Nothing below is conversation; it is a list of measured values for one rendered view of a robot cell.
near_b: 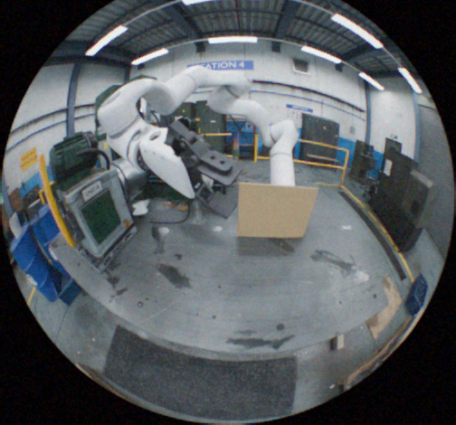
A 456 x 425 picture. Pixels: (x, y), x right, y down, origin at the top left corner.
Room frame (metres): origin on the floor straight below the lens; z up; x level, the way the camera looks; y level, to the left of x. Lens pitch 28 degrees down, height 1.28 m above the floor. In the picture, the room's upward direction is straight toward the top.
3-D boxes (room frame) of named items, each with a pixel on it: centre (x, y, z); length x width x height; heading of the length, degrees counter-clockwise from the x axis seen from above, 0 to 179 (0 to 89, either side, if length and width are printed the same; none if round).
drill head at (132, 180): (0.62, 0.61, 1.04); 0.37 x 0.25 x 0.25; 168
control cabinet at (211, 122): (4.31, 0.48, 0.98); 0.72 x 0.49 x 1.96; 84
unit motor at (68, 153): (0.34, 0.63, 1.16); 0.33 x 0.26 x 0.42; 168
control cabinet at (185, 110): (4.43, 1.48, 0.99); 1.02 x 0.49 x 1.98; 84
